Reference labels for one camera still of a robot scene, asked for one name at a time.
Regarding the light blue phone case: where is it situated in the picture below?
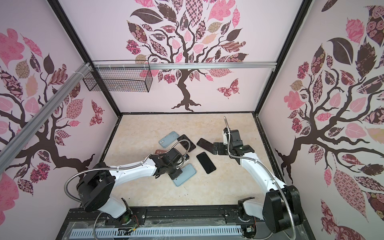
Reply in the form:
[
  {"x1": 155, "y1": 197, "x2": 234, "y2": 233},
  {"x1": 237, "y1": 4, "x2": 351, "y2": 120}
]
[{"x1": 173, "y1": 164, "x2": 197, "y2": 187}]

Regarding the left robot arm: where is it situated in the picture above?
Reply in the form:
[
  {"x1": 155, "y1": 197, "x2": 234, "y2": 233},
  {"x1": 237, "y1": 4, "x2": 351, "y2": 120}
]
[{"x1": 76, "y1": 148, "x2": 190, "y2": 219}]

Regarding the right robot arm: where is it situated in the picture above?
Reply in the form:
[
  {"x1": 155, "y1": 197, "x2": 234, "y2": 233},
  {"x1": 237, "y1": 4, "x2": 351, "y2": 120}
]
[{"x1": 214, "y1": 127, "x2": 304, "y2": 240}]

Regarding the pink phone case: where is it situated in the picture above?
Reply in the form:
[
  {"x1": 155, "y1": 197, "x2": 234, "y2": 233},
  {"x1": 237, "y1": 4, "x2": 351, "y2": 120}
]
[{"x1": 155, "y1": 150, "x2": 167, "y2": 155}]

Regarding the light blue case far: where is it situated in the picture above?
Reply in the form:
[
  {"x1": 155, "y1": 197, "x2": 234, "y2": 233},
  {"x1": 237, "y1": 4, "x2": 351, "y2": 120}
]
[{"x1": 159, "y1": 131, "x2": 179, "y2": 149}]

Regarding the black phone purple edge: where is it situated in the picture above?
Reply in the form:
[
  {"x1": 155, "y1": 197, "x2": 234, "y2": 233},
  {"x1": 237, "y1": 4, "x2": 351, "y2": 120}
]
[{"x1": 177, "y1": 134, "x2": 196, "y2": 153}]

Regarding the left metal conduit cable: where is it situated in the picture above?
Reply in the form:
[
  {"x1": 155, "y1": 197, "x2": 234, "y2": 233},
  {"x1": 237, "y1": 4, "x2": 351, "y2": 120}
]
[{"x1": 63, "y1": 139, "x2": 192, "y2": 205}]

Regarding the black base frame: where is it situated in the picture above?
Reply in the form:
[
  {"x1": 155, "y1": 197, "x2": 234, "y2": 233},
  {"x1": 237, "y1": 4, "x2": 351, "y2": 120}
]
[{"x1": 56, "y1": 204, "x2": 315, "y2": 240}]

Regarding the white slotted cable duct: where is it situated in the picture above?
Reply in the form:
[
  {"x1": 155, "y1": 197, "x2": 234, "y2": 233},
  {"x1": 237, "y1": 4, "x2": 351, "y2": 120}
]
[{"x1": 68, "y1": 226, "x2": 243, "y2": 240}]

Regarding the black wire basket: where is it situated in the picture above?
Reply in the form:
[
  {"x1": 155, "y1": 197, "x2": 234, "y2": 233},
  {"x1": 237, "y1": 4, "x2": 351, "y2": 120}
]
[{"x1": 83, "y1": 60, "x2": 153, "y2": 93}]

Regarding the aluminium rail back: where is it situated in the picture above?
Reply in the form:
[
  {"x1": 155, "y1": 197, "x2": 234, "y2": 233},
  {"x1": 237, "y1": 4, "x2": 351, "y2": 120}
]
[{"x1": 94, "y1": 62, "x2": 277, "y2": 70}]

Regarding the aluminium rail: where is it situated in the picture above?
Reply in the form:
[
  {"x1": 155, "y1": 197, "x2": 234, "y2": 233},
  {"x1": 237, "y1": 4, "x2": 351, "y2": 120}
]
[
  {"x1": 94, "y1": 62, "x2": 277, "y2": 70},
  {"x1": 1, "y1": 63, "x2": 91, "y2": 173}
]

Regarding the aluminium rail left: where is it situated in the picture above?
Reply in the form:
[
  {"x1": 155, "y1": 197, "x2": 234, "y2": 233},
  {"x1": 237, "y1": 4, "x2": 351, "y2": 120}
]
[{"x1": 1, "y1": 63, "x2": 91, "y2": 173}]

